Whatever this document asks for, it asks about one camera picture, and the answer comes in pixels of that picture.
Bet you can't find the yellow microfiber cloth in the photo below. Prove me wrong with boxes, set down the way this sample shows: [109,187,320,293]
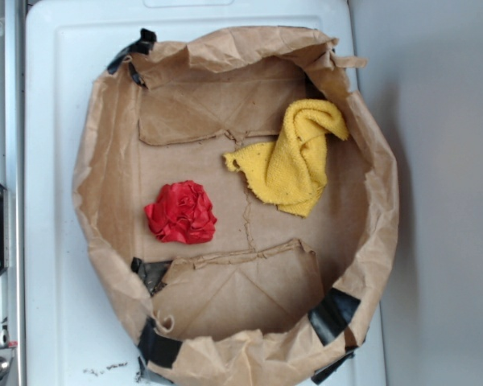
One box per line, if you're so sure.
[223,99,349,218]

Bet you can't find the crumpled red paper ball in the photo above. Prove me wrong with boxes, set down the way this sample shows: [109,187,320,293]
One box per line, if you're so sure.
[144,180,217,244]

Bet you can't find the brown paper bag tray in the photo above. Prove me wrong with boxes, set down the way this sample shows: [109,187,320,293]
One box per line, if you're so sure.
[73,27,399,385]

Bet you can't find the white plastic bin lid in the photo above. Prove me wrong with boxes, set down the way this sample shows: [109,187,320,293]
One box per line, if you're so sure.
[23,0,389,386]

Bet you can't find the aluminium frame rail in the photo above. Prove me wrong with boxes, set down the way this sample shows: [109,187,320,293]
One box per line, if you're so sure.
[0,1,27,385]

